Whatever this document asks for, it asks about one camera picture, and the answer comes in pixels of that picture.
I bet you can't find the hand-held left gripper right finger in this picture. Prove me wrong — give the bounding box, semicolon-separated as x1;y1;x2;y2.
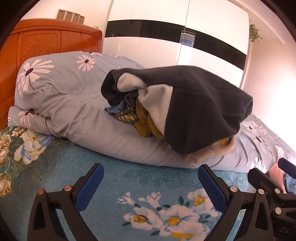
198;164;275;241

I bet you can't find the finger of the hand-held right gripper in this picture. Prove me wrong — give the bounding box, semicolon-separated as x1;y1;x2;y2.
247;168;285;205
277;158;296;179

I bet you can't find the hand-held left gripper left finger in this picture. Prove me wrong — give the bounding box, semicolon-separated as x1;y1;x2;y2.
27;163;104;241

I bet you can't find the black and white fleece jacket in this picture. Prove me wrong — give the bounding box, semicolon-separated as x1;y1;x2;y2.
101;65;254;155

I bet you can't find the pale pink cloth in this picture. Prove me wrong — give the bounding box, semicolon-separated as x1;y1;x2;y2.
268;163;287;193

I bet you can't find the blue cloth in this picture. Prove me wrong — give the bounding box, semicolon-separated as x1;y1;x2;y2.
283;174;296;195

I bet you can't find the teal floral blanket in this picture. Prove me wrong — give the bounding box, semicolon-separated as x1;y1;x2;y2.
0;126;258;241

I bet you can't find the beige fuzzy garment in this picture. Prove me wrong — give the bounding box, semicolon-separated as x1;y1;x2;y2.
185;137;237;169

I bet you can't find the mustard knit sweater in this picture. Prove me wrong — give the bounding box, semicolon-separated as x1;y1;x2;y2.
133;98;166;139

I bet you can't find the grey floral duvet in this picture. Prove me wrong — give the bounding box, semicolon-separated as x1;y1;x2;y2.
8;51;296;175

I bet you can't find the green hanging plant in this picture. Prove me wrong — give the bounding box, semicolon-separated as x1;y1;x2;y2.
248;23;263;43

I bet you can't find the white wardrobe with black stripe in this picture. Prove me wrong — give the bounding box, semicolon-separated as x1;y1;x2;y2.
102;0;252;90

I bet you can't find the orange wooden headboard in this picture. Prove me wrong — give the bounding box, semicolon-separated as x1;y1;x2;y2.
0;19;103;131

